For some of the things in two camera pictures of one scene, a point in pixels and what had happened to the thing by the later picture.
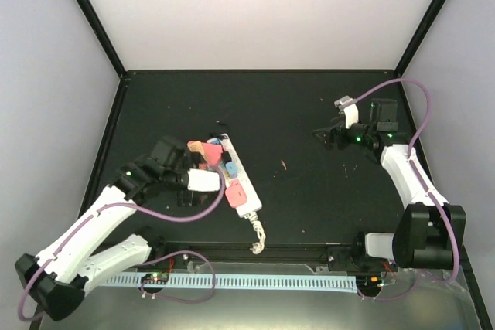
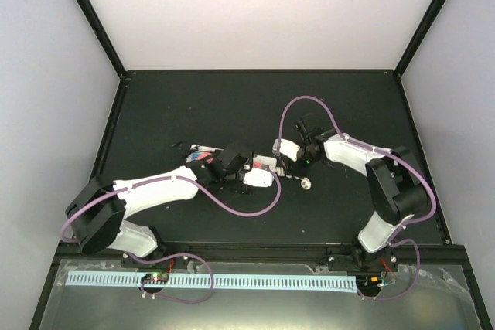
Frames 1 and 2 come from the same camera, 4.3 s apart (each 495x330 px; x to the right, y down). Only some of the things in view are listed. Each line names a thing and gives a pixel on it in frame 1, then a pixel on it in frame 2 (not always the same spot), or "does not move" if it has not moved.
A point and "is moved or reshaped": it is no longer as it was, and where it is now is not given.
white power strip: x=236 y=170 is moved or reshaped
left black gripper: x=189 y=199 to x=242 y=190
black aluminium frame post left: x=90 y=15 does not move
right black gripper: x=331 y=140 to x=295 y=169
